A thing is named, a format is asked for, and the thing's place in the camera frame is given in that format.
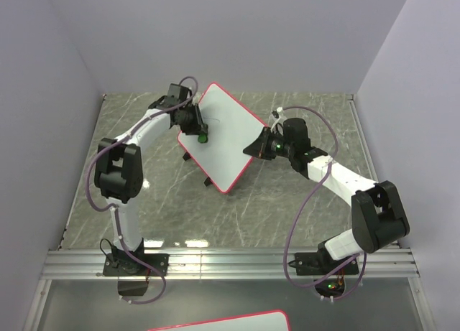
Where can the aluminium mounting rail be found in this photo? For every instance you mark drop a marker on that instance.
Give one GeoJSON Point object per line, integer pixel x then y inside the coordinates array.
{"type": "Point", "coordinates": [217, 264]}

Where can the pink framed whiteboard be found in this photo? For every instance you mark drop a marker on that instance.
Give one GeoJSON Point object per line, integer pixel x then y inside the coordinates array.
{"type": "Point", "coordinates": [269, 320]}
{"type": "Point", "coordinates": [231, 128]}

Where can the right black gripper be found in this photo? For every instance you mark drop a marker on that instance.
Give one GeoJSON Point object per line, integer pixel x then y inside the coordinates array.
{"type": "Point", "coordinates": [259, 148]}

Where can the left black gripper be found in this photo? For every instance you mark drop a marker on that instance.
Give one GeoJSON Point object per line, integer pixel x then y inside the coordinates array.
{"type": "Point", "coordinates": [199, 127]}

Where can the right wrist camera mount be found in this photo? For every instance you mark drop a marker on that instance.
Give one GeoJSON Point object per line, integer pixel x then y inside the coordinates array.
{"type": "Point", "coordinates": [278, 116]}

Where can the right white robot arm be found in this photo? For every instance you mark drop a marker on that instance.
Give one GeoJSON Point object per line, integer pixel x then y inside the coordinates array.
{"type": "Point", "coordinates": [378, 217]}

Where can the green whiteboard eraser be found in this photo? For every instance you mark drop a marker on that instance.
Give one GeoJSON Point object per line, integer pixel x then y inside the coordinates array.
{"type": "Point", "coordinates": [203, 138]}

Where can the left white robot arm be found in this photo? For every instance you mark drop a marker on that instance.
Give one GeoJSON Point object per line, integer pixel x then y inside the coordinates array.
{"type": "Point", "coordinates": [117, 169]}

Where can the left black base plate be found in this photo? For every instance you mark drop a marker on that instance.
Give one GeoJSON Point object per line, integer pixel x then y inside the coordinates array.
{"type": "Point", "coordinates": [128, 267]}

